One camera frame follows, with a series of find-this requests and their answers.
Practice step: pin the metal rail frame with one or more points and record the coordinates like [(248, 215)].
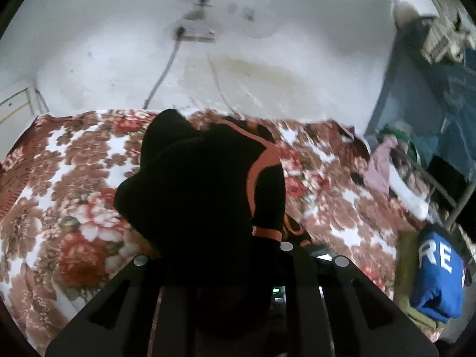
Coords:
[(442, 191)]

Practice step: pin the beige clutter pile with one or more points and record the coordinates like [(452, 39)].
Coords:
[(444, 33)]

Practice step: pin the white cabinet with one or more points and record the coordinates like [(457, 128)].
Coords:
[(15, 104)]

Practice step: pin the white wall socket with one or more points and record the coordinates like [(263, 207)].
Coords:
[(195, 29)]

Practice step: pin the blue cloth with white letters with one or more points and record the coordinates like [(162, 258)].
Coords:
[(438, 279)]

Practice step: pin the pink cloth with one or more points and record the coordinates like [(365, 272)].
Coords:
[(379, 167)]

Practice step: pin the black garment with orange print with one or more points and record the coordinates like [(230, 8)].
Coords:
[(193, 193)]

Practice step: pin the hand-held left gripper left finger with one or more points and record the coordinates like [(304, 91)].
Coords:
[(174, 316)]

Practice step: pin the olive green cloth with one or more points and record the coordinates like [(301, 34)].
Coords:
[(403, 267)]

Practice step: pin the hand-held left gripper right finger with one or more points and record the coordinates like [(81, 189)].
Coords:
[(293, 267)]

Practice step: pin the floral blanket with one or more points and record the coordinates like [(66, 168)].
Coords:
[(74, 193)]

